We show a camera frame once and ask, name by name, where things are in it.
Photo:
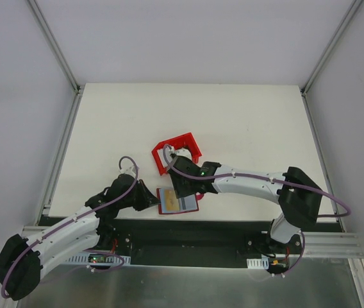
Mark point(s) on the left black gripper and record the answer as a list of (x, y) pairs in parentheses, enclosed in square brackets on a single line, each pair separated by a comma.
[(142, 196)]

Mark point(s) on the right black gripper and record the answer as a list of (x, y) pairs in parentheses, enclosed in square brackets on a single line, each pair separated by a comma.
[(183, 185)]

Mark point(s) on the gold credit card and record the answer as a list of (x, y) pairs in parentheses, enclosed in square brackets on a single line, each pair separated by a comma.
[(171, 202)]

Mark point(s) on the red leather card holder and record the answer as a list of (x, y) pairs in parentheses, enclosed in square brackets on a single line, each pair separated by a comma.
[(186, 204)]

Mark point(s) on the red plastic bin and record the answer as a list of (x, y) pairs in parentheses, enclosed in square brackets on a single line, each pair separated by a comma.
[(185, 143)]

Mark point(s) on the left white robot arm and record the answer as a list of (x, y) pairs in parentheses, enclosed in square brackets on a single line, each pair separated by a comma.
[(25, 261)]

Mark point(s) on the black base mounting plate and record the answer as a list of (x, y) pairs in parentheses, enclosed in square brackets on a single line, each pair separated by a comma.
[(200, 244)]

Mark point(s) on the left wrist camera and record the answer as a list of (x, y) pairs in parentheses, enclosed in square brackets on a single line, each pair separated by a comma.
[(131, 171)]

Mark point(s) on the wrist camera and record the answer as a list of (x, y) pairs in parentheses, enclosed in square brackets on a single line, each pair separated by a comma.
[(131, 171), (182, 152)]

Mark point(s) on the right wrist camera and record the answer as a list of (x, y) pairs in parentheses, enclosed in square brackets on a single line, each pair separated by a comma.
[(182, 152)]

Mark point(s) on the left white cable duct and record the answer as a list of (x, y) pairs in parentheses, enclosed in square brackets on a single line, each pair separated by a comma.
[(103, 259)]

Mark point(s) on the white cable duct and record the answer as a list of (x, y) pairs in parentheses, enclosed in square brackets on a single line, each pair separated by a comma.
[(257, 264), (103, 259)]

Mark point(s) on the right white cable duct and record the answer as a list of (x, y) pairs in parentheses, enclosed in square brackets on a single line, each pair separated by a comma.
[(257, 264)]

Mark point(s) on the left aluminium frame post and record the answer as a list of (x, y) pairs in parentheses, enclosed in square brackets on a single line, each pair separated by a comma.
[(53, 45)]

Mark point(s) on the aluminium frame post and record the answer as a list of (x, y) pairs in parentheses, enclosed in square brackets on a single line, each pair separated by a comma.
[(330, 48), (53, 45)]

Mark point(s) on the right aluminium frame post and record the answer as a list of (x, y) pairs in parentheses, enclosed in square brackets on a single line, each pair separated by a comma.
[(330, 48)]

